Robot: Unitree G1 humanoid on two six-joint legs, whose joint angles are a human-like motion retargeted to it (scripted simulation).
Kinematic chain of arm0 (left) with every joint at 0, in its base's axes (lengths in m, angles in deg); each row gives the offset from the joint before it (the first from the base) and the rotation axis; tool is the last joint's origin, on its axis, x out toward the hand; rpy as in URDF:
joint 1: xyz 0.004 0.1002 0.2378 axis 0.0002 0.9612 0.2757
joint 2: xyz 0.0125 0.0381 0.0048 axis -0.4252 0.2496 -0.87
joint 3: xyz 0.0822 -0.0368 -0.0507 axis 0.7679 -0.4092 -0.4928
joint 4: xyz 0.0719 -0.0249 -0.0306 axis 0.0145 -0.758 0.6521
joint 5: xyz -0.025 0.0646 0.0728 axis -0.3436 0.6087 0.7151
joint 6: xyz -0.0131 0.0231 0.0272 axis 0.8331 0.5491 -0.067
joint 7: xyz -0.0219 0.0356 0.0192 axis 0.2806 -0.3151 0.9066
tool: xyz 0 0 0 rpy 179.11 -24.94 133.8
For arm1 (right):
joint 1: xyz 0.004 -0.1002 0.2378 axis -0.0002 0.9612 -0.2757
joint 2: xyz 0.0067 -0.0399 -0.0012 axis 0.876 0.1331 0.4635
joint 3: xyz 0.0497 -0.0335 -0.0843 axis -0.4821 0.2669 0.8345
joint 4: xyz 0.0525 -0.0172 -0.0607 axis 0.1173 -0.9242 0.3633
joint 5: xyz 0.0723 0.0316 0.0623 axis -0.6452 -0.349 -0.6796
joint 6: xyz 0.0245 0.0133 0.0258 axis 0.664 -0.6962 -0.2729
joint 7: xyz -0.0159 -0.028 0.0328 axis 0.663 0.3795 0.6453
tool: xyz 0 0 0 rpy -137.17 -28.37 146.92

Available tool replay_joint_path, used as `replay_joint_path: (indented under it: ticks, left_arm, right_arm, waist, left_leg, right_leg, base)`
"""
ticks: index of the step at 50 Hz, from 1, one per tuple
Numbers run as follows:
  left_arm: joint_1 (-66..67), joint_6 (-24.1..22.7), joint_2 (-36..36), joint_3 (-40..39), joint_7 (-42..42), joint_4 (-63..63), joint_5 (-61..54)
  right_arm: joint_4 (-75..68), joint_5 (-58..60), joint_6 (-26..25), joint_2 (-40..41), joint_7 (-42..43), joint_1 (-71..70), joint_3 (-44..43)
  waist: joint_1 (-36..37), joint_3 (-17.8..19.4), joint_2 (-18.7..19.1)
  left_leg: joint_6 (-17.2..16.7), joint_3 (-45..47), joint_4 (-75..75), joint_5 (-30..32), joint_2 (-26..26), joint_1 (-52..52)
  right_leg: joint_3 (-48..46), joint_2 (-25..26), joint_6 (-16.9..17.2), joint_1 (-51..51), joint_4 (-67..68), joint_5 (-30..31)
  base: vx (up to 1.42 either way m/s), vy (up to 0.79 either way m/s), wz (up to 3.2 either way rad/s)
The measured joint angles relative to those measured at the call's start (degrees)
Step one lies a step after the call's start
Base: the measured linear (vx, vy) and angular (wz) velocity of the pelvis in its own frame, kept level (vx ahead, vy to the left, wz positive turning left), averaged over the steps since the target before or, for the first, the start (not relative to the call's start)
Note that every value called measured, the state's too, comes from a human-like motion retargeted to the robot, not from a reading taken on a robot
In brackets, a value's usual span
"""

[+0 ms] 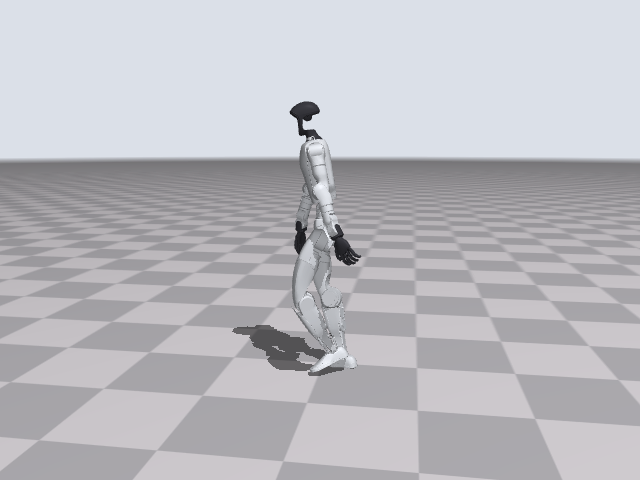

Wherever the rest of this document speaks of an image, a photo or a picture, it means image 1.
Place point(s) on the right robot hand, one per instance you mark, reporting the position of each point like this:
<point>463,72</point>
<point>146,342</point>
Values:
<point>300,237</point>

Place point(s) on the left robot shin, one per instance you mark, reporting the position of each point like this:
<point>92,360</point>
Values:
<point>312,319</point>

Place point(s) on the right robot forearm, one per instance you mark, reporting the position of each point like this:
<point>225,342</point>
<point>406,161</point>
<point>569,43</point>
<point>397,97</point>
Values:
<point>304,210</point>

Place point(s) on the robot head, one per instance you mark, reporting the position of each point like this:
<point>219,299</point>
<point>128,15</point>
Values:
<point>305,110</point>

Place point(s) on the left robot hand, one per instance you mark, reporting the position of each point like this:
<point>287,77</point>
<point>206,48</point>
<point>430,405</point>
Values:
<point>342,246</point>

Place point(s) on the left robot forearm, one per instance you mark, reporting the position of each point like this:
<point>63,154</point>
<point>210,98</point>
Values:
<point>326,207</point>

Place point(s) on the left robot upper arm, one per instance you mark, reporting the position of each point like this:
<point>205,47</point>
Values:
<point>316,156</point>

